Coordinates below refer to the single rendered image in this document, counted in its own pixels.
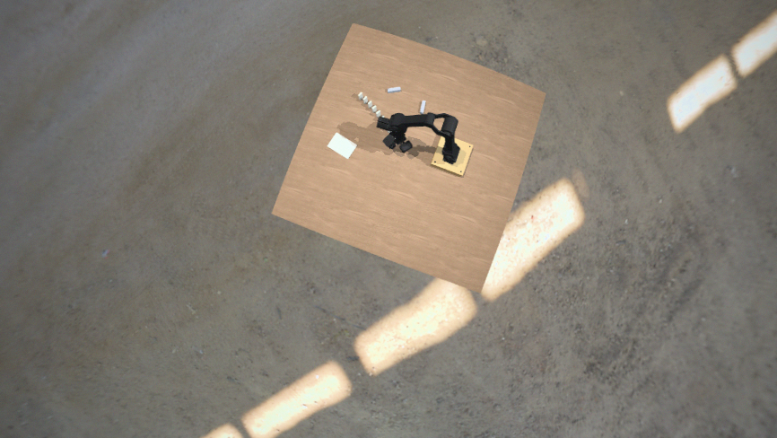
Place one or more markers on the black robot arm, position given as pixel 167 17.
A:
pixel 398 123

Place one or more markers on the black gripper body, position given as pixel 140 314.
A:
pixel 405 146

